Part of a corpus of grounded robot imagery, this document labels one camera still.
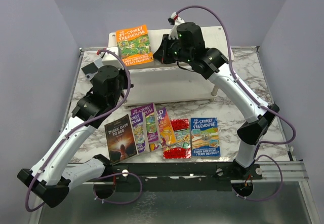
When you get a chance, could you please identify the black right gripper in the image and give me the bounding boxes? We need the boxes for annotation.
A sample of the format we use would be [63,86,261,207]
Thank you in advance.
[152,34,192,65]

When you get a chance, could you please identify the orange 39-storey treehouse book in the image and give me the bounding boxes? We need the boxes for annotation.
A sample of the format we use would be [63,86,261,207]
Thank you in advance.
[115,24,154,69]

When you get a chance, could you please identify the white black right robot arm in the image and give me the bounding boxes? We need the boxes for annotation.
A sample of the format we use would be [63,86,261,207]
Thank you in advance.
[153,22,279,179]

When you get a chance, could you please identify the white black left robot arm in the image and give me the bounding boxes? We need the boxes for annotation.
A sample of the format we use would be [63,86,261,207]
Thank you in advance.
[17,65,131,208]

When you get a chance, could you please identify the grey white device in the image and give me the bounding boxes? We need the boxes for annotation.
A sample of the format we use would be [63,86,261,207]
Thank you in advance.
[94,57,103,68]

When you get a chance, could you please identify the silver metal wrench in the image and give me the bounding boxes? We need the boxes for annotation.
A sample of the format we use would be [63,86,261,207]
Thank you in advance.
[86,73,95,81]

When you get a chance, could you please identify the black foam block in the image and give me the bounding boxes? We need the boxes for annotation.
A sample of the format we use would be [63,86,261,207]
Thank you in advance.
[82,63,98,76]

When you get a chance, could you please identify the white two-tier shelf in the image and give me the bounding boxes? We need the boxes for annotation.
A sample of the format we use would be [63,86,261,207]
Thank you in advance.
[124,26,228,107]

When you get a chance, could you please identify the purple treehouse book front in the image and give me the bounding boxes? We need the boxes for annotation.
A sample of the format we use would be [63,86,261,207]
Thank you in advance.
[131,112,149,154]

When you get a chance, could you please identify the purple treehouse book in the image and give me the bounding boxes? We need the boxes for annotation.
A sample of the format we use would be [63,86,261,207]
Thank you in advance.
[131,112,149,154]
[131,103,161,144]

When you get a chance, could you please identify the purple treehouse book rear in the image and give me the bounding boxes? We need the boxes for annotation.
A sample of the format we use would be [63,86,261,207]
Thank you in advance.
[131,103,161,144]

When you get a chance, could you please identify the dark three days book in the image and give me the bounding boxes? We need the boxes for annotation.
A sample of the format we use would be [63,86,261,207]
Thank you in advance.
[105,114,138,165]

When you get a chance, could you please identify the roald dahl charlie book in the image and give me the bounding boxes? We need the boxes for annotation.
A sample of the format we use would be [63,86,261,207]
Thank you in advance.
[149,107,177,151]

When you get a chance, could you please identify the blue 91-storey treehouse book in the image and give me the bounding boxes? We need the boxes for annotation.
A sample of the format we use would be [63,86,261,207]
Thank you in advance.
[190,117,221,158]

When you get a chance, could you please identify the red treehouse book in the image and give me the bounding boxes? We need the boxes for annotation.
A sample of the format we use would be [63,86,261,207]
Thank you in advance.
[163,119,191,160]

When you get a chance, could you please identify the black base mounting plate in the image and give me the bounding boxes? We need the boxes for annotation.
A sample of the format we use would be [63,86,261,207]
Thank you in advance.
[100,162,262,192]

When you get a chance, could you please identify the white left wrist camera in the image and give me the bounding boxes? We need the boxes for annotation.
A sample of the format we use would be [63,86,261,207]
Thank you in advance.
[97,47,119,60]

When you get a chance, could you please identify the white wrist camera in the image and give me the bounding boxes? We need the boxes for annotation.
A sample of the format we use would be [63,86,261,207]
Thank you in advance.
[97,47,119,60]
[168,12,185,40]

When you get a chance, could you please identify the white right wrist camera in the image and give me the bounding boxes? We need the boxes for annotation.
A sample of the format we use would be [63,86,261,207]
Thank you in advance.
[168,12,185,40]

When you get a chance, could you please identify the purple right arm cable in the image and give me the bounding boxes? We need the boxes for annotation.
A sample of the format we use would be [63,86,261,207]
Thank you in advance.
[176,5,297,201]

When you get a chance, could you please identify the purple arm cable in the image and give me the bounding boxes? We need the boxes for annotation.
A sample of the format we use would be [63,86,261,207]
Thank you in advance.
[24,48,143,212]
[176,5,297,201]

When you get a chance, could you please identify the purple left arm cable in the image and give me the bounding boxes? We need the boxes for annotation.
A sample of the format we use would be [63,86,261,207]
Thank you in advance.
[24,48,143,212]

